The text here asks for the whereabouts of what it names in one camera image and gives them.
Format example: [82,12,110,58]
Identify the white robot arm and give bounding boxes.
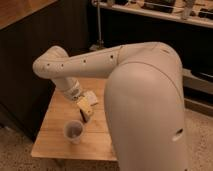
[32,42,189,171]

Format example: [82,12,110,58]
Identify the white plastic cup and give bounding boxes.
[63,120,84,144]

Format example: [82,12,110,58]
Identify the wooden low table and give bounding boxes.
[31,78,116,161]

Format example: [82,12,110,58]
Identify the dark wooden cabinet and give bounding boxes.
[0,0,89,140]

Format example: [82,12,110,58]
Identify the vertical metal pole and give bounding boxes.
[97,0,103,49]

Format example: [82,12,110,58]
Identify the upper cluttered shelf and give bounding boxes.
[91,0,213,29]

